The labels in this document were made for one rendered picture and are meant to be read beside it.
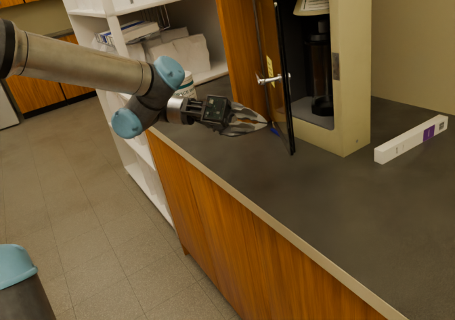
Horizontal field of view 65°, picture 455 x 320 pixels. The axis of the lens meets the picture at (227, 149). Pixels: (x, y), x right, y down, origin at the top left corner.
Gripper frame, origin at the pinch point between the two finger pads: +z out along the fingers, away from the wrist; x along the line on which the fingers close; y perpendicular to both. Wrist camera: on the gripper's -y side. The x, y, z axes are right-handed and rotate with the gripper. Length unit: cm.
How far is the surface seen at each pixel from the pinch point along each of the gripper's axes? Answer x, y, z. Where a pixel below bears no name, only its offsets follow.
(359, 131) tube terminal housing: 6.3, -16.5, 23.9
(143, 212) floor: -36, -151, -107
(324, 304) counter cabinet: -39.4, -8.0, 21.8
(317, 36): 28.1, -5.5, 8.8
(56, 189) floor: -35, -176, -207
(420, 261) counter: -24.6, 10.9, 36.4
